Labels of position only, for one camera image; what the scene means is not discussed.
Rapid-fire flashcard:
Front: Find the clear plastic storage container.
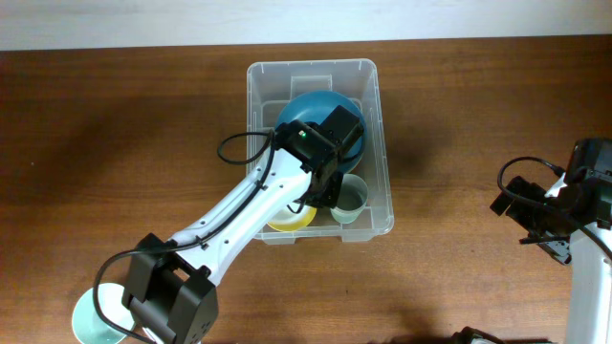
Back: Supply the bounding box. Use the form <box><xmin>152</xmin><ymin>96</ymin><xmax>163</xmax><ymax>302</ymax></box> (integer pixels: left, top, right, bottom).
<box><xmin>247</xmin><ymin>58</ymin><xmax>394</xmax><ymax>245</ymax></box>

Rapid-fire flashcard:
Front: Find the dark blue bowl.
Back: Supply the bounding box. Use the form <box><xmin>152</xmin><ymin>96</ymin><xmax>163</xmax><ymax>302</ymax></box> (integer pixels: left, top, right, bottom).
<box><xmin>274</xmin><ymin>90</ymin><xmax>368</xmax><ymax>173</ymax></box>

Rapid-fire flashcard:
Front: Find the mint green plastic cup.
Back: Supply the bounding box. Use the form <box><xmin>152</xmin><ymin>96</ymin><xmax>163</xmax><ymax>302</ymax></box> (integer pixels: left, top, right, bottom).
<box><xmin>331</xmin><ymin>174</ymin><xmax>368</xmax><ymax>225</ymax></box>

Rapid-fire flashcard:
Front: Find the yellow small bowl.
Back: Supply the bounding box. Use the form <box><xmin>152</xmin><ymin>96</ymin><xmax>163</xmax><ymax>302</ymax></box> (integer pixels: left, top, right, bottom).
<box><xmin>267</xmin><ymin>206</ymin><xmax>317</xmax><ymax>232</ymax></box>

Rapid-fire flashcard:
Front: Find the mint green small bowl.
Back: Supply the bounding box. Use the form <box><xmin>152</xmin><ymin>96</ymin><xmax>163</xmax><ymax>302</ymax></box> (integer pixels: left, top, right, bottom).
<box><xmin>72</xmin><ymin>283</ymin><xmax>135</xmax><ymax>344</ymax></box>

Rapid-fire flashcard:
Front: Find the cream bowl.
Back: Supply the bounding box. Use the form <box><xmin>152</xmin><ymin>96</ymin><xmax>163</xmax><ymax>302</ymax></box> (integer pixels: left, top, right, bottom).
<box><xmin>340</xmin><ymin>97</ymin><xmax>369</xmax><ymax>173</ymax></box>

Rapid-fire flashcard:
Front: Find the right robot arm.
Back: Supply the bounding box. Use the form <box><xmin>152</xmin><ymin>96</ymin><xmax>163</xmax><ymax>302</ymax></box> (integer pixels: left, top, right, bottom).
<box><xmin>490</xmin><ymin>138</ymin><xmax>611</xmax><ymax>344</ymax></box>

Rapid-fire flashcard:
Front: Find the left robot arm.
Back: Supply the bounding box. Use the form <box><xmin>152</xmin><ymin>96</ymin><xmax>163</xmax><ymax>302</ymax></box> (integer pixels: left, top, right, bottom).
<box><xmin>121</xmin><ymin>106</ymin><xmax>365</xmax><ymax>343</ymax></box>

